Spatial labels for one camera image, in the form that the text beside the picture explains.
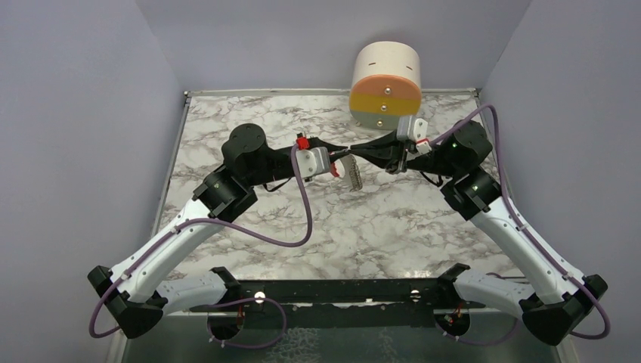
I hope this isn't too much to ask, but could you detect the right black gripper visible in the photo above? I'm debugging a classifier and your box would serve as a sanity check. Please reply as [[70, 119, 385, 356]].
[[349, 130, 460, 178]]

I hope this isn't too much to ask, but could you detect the red keychain with metal chain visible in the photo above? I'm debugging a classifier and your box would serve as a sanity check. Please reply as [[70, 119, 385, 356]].
[[330, 155, 363, 191]]

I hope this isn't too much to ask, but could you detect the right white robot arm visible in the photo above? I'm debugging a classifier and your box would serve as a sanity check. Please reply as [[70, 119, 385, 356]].
[[349, 116, 608, 346]]

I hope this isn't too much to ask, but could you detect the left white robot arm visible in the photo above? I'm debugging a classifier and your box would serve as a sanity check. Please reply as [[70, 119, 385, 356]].
[[88, 123, 349, 339]]

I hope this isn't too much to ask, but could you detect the round pastel drawer cabinet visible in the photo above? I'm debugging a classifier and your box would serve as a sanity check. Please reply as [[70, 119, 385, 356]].
[[348, 41, 423, 130]]

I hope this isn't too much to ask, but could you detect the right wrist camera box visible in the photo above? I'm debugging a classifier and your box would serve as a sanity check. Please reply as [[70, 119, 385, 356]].
[[396, 115, 432, 156]]

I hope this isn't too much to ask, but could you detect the black mounting rail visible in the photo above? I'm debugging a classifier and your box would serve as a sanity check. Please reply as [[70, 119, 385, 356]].
[[191, 278, 481, 330]]

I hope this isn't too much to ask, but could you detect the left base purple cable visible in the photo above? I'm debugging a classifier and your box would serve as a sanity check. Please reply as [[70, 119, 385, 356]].
[[206, 297, 289, 349]]

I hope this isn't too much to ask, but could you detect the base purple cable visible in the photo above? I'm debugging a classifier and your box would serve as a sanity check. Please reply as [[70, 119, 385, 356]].
[[206, 297, 289, 349], [434, 272, 522, 348]]

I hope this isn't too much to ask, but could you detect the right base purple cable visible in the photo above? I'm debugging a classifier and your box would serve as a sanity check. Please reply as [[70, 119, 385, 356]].
[[434, 272, 522, 348]]

